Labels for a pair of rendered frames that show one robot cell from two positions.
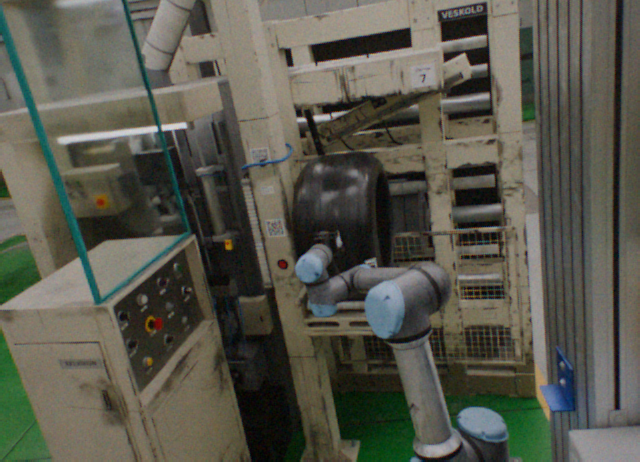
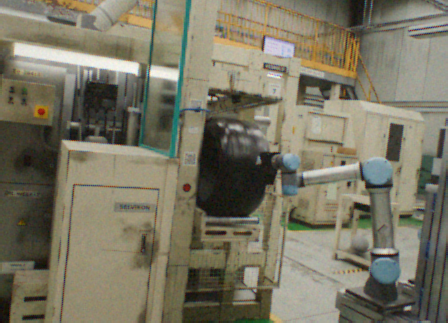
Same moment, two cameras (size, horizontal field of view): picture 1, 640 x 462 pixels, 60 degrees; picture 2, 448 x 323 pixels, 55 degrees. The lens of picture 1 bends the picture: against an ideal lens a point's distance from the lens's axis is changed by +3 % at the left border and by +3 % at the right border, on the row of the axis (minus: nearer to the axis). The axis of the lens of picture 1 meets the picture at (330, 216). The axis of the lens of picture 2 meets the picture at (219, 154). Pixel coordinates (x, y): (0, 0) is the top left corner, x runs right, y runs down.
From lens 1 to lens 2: 1.68 m
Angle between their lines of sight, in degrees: 41
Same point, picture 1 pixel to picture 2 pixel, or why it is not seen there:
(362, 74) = (243, 78)
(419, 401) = (388, 222)
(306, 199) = (235, 136)
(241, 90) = (197, 58)
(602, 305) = not seen: outside the picture
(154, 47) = (107, 14)
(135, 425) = (159, 268)
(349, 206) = (263, 145)
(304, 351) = (181, 260)
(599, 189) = not seen: outside the picture
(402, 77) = (263, 87)
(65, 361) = (121, 204)
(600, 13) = not seen: outside the picture
